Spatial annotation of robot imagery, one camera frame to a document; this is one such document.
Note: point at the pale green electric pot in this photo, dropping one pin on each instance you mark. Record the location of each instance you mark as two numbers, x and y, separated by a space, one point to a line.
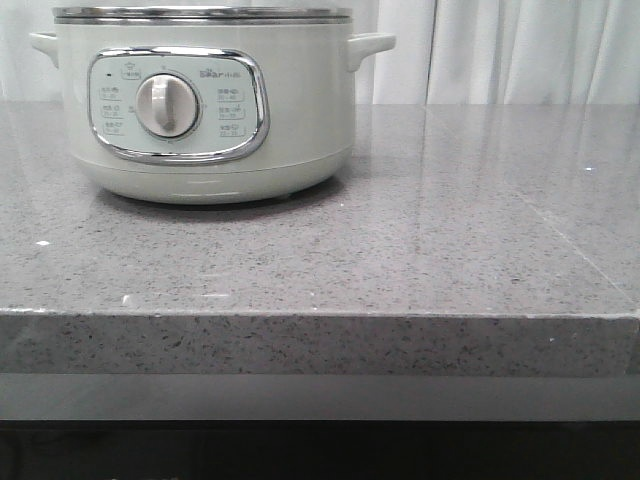
193 110

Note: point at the white curtain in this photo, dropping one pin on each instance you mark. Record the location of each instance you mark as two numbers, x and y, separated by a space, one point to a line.
501 52

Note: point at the glass pot lid steel rim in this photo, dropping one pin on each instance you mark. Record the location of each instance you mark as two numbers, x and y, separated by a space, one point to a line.
223 15

